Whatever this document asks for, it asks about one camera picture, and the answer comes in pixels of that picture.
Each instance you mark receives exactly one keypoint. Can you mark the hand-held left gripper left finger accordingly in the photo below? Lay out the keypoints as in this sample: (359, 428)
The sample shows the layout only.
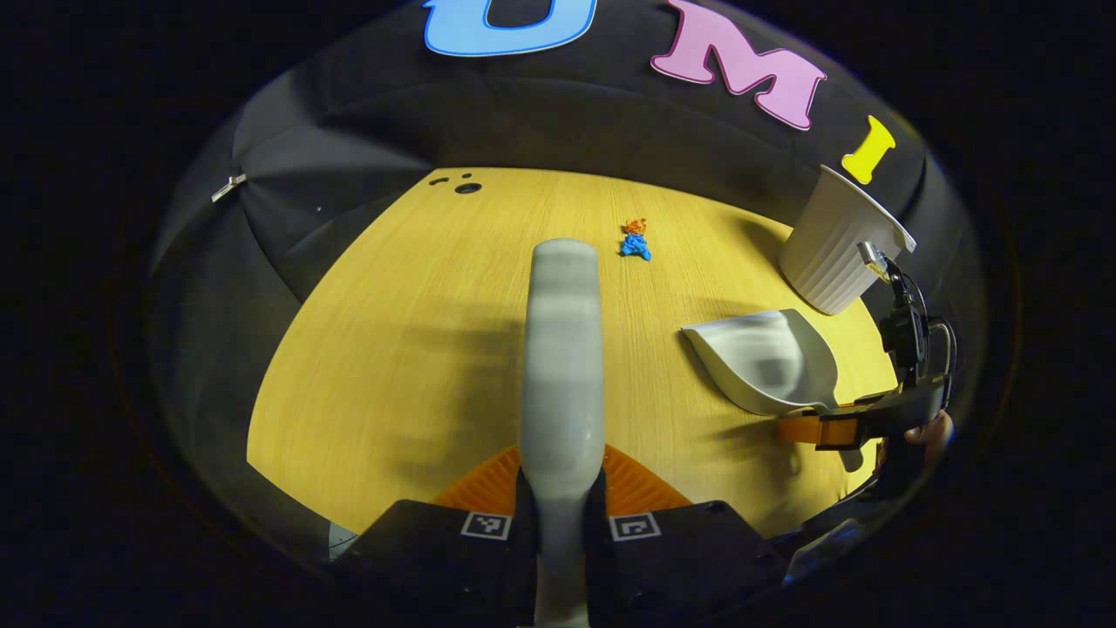
(436, 558)

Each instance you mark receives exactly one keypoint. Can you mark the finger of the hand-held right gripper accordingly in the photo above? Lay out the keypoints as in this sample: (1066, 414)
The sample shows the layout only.
(837, 430)

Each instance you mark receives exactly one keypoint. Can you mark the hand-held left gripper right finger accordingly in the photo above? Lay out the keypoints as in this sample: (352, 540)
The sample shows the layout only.
(689, 558)

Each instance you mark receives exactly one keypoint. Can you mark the grey plastic dustpan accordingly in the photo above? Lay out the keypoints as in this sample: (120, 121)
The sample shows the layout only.
(767, 358)

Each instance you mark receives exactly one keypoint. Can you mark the white ribbed garbage bin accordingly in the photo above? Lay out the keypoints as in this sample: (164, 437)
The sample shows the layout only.
(828, 253)

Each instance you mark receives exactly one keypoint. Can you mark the small grey broom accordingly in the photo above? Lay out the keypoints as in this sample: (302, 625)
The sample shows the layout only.
(562, 366)

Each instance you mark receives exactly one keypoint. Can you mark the blue paper trash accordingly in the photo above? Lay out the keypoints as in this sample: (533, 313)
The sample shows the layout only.
(635, 248)

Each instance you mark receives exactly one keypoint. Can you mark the orange paper trash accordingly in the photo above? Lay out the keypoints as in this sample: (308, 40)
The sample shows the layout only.
(636, 227)

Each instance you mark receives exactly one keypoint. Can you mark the silver metal cloth clip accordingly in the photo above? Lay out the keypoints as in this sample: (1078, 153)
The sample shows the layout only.
(228, 186)

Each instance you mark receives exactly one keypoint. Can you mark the black backdrop cloth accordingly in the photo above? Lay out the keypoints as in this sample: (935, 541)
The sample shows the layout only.
(540, 113)

